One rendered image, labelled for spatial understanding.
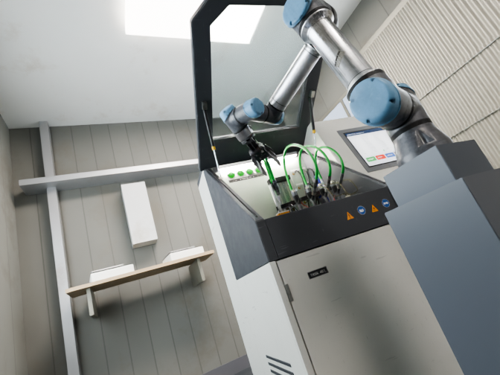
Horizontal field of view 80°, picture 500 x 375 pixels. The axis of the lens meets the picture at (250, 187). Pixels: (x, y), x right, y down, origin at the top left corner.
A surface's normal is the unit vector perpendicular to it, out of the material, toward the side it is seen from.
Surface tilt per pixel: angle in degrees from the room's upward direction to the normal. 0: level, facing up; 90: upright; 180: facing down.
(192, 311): 90
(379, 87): 97
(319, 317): 90
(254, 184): 90
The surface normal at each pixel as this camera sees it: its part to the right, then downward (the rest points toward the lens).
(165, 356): 0.36, -0.41
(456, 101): -0.88, 0.15
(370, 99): -0.67, 0.13
